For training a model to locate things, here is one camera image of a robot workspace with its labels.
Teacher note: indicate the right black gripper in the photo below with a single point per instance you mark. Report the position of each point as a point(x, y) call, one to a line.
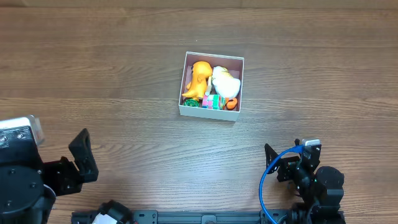
point(286, 168)

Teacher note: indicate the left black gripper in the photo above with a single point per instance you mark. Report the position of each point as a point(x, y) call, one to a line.
point(65, 174)

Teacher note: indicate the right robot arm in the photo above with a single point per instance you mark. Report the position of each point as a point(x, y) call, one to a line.
point(320, 188)

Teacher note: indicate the yellow rattle drum toy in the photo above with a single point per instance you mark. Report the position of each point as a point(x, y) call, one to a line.
point(209, 86)

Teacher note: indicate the white open cardboard box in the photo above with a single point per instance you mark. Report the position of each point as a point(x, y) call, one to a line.
point(235, 66)

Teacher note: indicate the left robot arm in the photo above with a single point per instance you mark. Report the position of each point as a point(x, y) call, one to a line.
point(29, 186)

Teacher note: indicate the pastel rubik's cube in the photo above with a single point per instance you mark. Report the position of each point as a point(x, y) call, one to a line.
point(213, 102)

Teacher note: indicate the white plush duck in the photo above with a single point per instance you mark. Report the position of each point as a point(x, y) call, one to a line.
point(226, 85)

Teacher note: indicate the green round disc toy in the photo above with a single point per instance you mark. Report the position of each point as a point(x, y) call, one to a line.
point(191, 102)

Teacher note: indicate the orange dinosaur toy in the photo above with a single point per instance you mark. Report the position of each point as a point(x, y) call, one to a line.
point(201, 71)

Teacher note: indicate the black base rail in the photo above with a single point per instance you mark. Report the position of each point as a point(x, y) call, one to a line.
point(155, 217)

